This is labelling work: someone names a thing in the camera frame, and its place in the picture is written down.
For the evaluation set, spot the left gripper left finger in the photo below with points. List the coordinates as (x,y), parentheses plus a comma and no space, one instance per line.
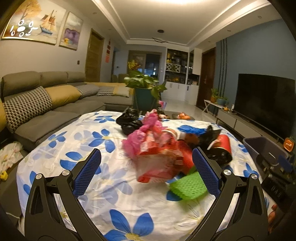
(43,220)

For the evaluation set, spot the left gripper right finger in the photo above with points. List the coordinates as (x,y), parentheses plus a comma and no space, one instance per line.
(249,218)

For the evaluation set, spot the green foam fruit net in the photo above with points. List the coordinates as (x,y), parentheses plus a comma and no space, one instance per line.
(189,187)

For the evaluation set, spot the red cylindrical tube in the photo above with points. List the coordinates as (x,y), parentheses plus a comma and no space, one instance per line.
(220,150)

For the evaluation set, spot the red plastic bag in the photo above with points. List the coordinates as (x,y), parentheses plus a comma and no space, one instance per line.
(160,164)

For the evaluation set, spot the blue foam fruit net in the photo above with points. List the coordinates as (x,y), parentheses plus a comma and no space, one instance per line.
(192,130)

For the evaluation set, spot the orange white paper cup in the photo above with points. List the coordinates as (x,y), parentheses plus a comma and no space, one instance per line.
(177,134)

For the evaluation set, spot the pink plastic bag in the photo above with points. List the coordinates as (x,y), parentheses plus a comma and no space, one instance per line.
(134,144)

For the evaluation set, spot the grey tv cabinet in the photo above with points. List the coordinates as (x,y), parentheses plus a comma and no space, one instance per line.
(243,127)

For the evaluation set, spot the floral blue white tablecloth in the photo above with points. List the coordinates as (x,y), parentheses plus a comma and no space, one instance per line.
(119,206)

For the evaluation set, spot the black television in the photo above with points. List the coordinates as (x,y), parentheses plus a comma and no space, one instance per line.
(268,101)

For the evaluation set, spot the small potted plants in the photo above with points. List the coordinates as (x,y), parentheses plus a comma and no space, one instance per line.
(217,99)

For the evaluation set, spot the small white side table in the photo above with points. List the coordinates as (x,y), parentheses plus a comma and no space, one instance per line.
(208,103)

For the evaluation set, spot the houndstooth cushion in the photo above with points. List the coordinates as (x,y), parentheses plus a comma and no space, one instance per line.
(24,107)

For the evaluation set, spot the grey sectional sofa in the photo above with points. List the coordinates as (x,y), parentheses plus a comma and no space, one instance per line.
(95,96)

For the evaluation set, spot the plate of oranges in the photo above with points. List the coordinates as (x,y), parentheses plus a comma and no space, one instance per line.
(183,116)

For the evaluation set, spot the yellow cushion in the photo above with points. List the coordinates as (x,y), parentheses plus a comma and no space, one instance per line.
(62,95)

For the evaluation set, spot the black plastic bag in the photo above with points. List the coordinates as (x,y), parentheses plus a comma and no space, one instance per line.
(129,121)

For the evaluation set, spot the dark entrance door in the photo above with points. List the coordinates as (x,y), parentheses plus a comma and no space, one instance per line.
(206,80)

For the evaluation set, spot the wooden door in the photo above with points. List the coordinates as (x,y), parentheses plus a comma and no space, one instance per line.
(94,57)

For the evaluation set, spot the green potted plant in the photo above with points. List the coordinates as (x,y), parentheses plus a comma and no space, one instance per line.
(147,90)

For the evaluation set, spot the display cabinet shelving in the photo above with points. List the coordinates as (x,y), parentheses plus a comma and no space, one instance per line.
(176,66)

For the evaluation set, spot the purple abstract painting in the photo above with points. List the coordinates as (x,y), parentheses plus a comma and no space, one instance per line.
(71,32)

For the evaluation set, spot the sailboat painting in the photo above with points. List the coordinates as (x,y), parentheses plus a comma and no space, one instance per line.
(35,20)

